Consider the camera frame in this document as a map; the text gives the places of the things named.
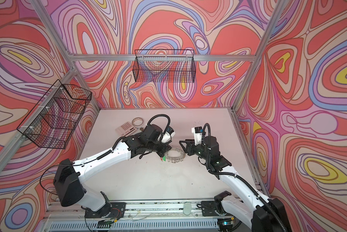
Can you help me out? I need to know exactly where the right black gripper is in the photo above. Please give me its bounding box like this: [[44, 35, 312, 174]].
[[180, 138, 212, 161]]

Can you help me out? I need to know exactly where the metal disc key ring holder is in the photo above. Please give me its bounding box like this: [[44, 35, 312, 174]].
[[165, 148, 186, 163]]

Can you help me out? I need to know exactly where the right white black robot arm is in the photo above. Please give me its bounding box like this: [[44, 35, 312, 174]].
[[179, 123, 291, 232]]

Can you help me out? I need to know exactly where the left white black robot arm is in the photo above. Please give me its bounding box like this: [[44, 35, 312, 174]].
[[53, 114, 175, 218]]

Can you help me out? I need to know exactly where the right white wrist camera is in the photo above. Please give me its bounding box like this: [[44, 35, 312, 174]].
[[191, 127, 203, 146]]

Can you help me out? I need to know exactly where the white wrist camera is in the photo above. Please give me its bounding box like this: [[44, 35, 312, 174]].
[[191, 127, 203, 146], [161, 129, 175, 144]]

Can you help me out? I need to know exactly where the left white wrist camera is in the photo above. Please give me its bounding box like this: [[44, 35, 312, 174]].
[[161, 129, 175, 144]]

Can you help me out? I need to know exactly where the white oval puck on rail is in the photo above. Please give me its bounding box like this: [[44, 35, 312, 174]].
[[183, 202, 192, 216]]

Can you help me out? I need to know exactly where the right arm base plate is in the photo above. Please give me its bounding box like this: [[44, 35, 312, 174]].
[[197, 201, 231, 217]]

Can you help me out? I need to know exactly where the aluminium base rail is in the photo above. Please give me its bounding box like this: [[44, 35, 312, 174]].
[[36, 198, 249, 232]]

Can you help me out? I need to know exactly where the black wire basket back wall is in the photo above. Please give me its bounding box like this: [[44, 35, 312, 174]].
[[132, 49, 196, 83]]

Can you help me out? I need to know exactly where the black wire basket wall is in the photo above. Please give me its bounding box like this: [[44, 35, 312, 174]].
[[16, 80, 92, 149], [132, 49, 196, 83]]

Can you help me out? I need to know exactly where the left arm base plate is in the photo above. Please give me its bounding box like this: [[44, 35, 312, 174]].
[[84, 202, 127, 219]]

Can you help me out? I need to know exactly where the black wire basket left wall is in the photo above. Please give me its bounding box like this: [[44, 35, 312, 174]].
[[16, 80, 92, 149]]

